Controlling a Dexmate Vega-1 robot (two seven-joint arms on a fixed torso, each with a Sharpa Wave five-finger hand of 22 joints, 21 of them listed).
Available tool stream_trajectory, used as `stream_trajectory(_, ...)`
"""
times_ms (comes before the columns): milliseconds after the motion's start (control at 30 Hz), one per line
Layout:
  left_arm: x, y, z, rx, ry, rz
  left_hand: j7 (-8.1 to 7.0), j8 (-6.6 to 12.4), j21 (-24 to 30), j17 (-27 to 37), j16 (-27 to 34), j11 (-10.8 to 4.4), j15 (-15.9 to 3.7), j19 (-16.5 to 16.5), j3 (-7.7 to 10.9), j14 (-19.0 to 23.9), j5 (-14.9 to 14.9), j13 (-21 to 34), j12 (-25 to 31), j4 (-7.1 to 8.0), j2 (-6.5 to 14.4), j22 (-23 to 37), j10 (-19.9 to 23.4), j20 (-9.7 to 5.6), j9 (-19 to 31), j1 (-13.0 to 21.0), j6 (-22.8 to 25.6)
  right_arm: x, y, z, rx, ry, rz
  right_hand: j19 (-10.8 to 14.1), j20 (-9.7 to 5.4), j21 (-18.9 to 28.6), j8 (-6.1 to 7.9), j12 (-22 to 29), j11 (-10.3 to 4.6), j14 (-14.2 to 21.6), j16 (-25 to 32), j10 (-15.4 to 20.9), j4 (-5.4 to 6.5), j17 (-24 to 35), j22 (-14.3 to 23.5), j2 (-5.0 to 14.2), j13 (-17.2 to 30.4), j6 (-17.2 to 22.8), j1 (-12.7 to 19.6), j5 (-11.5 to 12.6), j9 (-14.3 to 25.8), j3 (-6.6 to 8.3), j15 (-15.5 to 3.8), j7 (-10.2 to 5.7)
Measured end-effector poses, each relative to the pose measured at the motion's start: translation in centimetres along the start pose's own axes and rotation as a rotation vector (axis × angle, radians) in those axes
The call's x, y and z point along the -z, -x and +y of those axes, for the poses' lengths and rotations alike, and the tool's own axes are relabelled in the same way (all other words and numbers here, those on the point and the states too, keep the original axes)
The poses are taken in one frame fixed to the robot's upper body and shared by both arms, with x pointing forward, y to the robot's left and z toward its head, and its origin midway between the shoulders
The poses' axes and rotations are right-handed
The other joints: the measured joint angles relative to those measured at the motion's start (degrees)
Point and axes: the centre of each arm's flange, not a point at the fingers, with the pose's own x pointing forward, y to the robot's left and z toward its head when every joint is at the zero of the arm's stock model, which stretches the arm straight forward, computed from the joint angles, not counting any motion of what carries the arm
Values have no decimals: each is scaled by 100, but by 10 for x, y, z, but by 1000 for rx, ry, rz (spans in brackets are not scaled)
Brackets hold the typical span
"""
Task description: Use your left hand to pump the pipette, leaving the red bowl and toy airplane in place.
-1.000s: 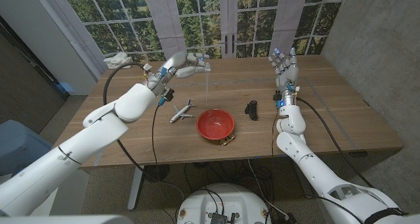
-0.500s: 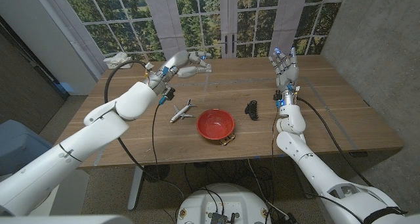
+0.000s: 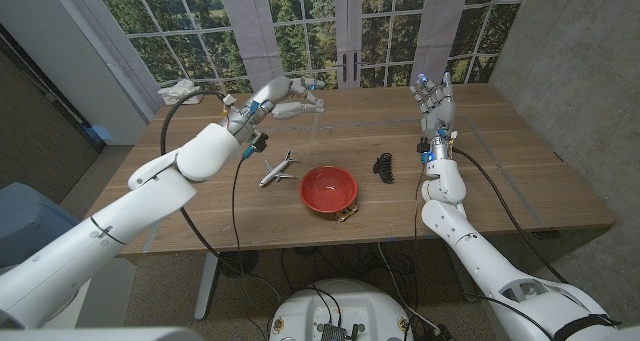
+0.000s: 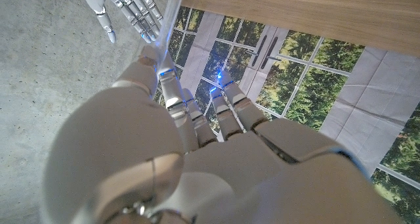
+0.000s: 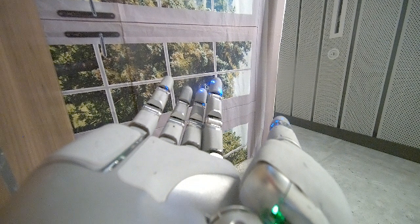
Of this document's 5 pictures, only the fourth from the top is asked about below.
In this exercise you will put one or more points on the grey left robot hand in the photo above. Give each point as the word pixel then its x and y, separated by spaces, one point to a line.
pixel 229 171

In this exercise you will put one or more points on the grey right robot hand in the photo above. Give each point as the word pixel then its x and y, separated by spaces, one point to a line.
pixel 128 7

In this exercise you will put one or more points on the printed window backdrop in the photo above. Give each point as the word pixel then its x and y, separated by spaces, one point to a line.
pixel 295 86

